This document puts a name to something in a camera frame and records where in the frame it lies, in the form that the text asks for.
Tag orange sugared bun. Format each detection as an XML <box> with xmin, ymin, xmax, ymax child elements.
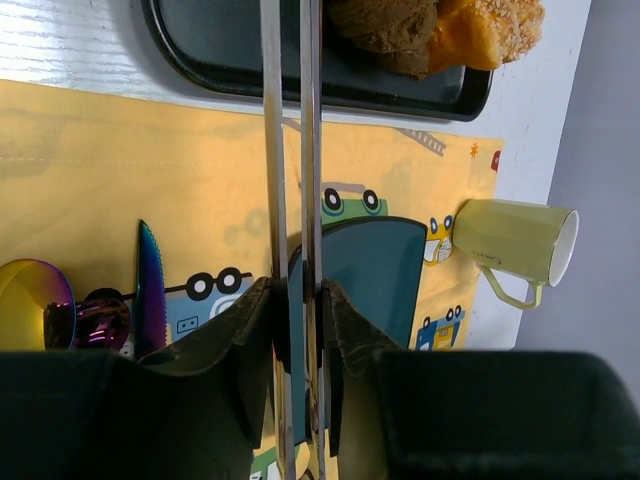
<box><xmin>428</xmin><ymin>0</ymin><xmax>545</xmax><ymax>73</ymax></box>

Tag metal tongs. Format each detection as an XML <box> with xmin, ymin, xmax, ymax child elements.
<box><xmin>260</xmin><ymin>1</ymin><xmax>326</xmax><ymax>479</ymax></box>

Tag brown chocolate croissant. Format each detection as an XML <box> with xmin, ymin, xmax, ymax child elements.
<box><xmin>325</xmin><ymin>0</ymin><xmax>438</xmax><ymax>79</ymax></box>

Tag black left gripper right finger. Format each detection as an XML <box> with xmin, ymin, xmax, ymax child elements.
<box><xmin>322</xmin><ymin>280</ymin><xmax>401</xmax><ymax>479</ymax></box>

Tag iridescent knife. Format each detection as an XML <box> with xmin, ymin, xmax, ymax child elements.
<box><xmin>134</xmin><ymin>220</ymin><xmax>166</xmax><ymax>360</ymax></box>

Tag light green mug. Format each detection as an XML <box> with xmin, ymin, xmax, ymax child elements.
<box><xmin>453</xmin><ymin>199</ymin><xmax>580</xmax><ymax>310</ymax></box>

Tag black baking tray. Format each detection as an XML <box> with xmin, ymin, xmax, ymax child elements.
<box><xmin>141</xmin><ymin>0</ymin><xmax>492</xmax><ymax>122</ymax></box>

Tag purple spoon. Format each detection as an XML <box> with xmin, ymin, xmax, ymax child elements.
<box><xmin>72</xmin><ymin>288</ymin><xmax>132</xmax><ymax>352</ymax></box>

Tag yellow cartoon placemat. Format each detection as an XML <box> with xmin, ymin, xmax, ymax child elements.
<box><xmin>1</xmin><ymin>81</ymin><xmax>503</xmax><ymax>349</ymax></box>

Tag teal square plate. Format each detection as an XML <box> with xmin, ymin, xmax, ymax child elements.
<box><xmin>288</xmin><ymin>216</ymin><xmax>427</xmax><ymax>445</ymax></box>

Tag gold spoon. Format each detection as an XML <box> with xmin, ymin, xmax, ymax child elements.
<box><xmin>1</xmin><ymin>259</ymin><xmax>76</xmax><ymax>352</ymax></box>

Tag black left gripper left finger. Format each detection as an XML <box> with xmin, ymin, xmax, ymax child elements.
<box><xmin>108</xmin><ymin>275</ymin><xmax>273</xmax><ymax>480</ymax></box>

